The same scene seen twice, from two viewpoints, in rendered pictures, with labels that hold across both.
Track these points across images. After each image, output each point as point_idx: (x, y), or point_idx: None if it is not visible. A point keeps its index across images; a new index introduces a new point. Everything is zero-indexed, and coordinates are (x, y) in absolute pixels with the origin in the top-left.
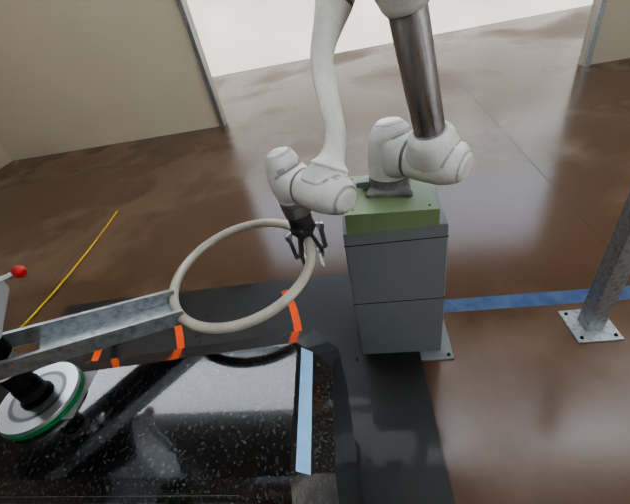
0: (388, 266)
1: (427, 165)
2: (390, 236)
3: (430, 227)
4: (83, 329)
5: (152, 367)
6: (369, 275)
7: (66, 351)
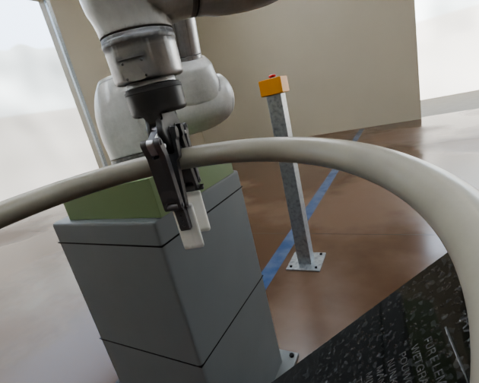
0: (214, 257)
1: (206, 90)
2: (204, 203)
3: (228, 178)
4: None
5: None
6: (202, 287)
7: None
